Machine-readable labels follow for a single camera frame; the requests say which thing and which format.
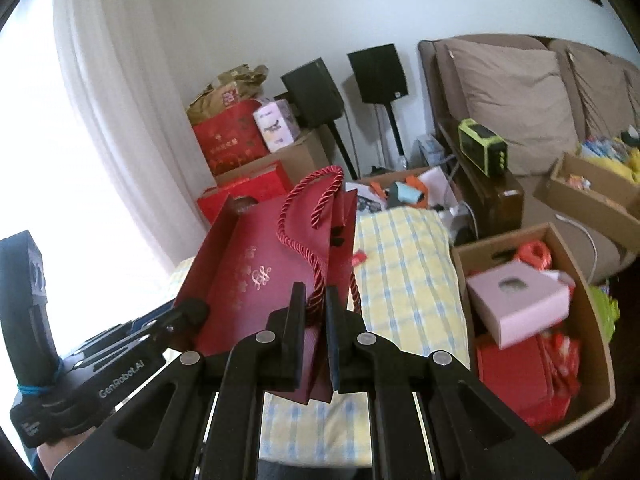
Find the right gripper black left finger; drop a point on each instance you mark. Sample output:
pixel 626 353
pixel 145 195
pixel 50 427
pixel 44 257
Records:
pixel 200 417

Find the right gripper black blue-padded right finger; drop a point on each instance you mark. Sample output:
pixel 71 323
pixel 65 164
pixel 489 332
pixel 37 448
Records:
pixel 429 416

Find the red stitched box bag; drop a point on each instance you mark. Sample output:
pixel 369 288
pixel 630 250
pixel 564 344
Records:
pixel 524 378

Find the pink tissue box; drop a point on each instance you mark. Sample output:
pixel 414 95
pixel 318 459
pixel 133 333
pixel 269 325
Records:
pixel 516 301

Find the red cartoon cat bag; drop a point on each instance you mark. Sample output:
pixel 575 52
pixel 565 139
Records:
pixel 562 353

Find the cardboard tray box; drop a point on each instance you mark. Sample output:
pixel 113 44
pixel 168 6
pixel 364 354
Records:
pixel 597 393

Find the dark red paper bags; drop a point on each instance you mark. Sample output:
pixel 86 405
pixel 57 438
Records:
pixel 250 260

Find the red plastic twine ball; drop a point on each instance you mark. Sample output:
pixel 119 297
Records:
pixel 536 254

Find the person's left hand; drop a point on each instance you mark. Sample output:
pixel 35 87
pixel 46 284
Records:
pixel 50 454

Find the yellow plaid tablecloth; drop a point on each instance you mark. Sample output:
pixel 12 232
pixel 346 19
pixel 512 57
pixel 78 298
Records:
pixel 410 295

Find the small red packet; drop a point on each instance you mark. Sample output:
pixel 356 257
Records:
pixel 359 257

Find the green plastic kids case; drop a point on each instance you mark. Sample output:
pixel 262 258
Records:
pixel 607 309

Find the dark wooden sofa armrest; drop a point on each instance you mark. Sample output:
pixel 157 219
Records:
pixel 497 204

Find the open box with clutter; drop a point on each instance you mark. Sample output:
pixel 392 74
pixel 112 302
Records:
pixel 425 188

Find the white sheer curtain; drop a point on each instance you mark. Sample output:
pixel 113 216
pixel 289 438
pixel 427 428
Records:
pixel 98 159

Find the red Collection gift box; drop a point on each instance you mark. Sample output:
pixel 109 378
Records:
pixel 261 184

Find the green portable radio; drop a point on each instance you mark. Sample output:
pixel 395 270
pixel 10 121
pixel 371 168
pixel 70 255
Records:
pixel 486 150

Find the dark red gift box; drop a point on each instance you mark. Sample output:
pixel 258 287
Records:
pixel 231 139

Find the cardboard tray on sofa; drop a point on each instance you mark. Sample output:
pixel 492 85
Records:
pixel 596 197

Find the large brown cardboard box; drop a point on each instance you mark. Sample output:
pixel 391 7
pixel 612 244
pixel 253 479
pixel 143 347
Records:
pixel 302 157

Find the small pink white box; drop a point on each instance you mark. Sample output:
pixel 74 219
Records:
pixel 277 125

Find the yellow plastic bag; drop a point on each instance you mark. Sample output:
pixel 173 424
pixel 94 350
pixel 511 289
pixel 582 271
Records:
pixel 613 155

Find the brown sofa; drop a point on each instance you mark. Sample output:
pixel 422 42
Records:
pixel 596 255

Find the beige cushion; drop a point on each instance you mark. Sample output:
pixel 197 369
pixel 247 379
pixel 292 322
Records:
pixel 633 88
pixel 602 88
pixel 518 94

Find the gold crinkled gift bag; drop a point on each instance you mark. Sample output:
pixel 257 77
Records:
pixel 235 85

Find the left black speaker on stand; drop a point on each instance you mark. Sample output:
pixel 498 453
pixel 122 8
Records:
pixel 316 97

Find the black speaker on stand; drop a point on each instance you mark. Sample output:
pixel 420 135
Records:
pixel 381 80
pixel 316 97

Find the right black speaker on stand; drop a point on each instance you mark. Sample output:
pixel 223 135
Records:
pixel 381 80

